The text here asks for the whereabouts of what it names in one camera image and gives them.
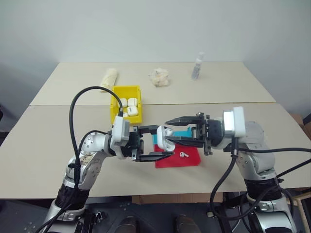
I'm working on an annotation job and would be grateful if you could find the rolled cream cloth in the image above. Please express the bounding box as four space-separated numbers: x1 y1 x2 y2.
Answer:
100 68 119 93

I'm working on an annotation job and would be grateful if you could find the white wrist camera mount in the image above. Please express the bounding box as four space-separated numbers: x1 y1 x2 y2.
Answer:
222 106 246 138
110 116 132 159

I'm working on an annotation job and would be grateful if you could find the brown cardboard sheet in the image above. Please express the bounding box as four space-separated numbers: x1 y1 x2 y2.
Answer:
132 193 225 204

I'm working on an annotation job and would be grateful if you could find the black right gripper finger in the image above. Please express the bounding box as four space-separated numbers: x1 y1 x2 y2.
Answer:
165 135 205 148
165 116 204 127

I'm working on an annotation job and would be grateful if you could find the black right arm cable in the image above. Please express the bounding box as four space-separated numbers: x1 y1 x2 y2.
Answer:
209 137 311 233

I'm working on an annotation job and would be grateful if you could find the brown cardboard box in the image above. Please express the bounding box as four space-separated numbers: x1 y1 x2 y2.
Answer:
290 112 311 132

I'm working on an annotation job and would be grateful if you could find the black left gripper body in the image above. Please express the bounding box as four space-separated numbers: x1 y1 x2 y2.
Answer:
118 128 147 163

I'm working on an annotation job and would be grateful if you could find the teal plastic holder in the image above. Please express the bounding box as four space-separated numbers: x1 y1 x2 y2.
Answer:
151 128 193 146

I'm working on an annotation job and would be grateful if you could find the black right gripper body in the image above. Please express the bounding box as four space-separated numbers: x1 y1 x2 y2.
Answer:
191 112 226 156

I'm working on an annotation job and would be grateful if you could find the red mat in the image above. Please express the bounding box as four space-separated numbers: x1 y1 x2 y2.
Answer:
153 143 202 169

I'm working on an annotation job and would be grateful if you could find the crumpled clear plastic bag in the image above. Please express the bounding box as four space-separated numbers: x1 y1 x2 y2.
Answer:
148 67 171 87

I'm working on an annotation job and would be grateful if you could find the yellow plastic bin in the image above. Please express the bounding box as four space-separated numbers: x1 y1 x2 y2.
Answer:
110 84 144 125

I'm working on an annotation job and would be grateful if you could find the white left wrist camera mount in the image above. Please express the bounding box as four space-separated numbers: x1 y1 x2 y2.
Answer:
110 116 132 159

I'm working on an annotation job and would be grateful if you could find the clear spray bottle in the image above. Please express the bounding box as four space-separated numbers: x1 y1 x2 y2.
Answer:
190 51 205 81

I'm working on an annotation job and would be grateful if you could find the light wooden frame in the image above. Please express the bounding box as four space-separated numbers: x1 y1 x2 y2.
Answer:
291 188 311 219

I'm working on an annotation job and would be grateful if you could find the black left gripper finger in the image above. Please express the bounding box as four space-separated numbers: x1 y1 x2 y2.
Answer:
138 125 160 136
139 151 176 163

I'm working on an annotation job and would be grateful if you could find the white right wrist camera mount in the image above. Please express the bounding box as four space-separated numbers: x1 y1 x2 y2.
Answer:
222 106 246 138

